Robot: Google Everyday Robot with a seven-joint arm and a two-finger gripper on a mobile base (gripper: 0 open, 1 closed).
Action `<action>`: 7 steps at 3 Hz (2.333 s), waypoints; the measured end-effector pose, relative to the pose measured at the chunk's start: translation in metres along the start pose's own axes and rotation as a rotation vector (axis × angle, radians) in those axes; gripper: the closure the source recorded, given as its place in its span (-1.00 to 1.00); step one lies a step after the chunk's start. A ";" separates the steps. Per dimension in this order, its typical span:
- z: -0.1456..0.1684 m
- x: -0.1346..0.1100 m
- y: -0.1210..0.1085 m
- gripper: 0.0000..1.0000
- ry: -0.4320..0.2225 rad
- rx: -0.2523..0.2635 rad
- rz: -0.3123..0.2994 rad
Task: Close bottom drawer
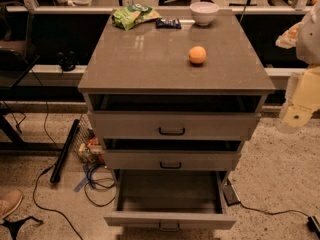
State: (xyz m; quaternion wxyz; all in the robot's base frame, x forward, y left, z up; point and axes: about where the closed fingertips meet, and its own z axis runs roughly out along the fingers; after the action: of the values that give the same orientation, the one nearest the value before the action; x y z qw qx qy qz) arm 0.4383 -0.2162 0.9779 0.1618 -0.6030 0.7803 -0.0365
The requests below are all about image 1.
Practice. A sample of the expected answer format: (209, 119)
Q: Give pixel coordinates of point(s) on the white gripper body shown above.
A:
(310, 42)

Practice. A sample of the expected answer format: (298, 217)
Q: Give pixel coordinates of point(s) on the grey bottom drawer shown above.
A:
(170, 200)

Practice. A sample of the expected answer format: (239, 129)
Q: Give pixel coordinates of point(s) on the grey drawer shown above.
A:
(166, 125)
(170, 200)
(172, 160)

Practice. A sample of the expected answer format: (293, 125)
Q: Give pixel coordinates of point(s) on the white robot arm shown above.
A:
(305, 37)

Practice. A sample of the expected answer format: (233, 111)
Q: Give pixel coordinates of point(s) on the grey drawer cabinet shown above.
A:
(147, 69)

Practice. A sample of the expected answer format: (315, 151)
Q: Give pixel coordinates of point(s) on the grey middle drawer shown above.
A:
(172, 160)

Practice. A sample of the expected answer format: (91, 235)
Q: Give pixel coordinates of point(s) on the grey top drawer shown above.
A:
(166, 125)

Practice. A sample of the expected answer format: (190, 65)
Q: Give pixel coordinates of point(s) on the orange fruit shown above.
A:
(197, 55)

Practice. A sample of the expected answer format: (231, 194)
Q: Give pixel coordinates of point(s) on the small black floor box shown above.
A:
(230, 195)

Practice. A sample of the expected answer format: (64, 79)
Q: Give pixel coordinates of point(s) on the black power adapter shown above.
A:
(314, 225)

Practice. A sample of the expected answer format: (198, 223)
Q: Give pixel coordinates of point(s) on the white bowl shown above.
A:
(203, 13)

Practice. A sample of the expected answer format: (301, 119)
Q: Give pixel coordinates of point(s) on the dark blue snack packet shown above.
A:
(168, 24)

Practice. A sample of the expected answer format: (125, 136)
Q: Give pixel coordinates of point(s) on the green chip bag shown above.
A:
(128, 17)

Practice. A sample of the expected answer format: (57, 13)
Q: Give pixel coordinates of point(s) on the colourful items pile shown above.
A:
(91, 152)

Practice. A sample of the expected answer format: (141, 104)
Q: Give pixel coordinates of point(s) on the blue tape strip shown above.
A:
(86, 168)

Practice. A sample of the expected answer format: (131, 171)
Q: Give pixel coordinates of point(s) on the black tube on floor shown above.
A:
(55, 176)

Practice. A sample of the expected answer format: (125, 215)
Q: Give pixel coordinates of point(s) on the black headset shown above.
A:
(67, 62)

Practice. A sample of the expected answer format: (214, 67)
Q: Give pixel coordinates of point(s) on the tan shoe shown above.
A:
(9, 203)

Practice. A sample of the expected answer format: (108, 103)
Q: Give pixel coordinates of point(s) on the black tripod foot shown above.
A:
(15, 226)

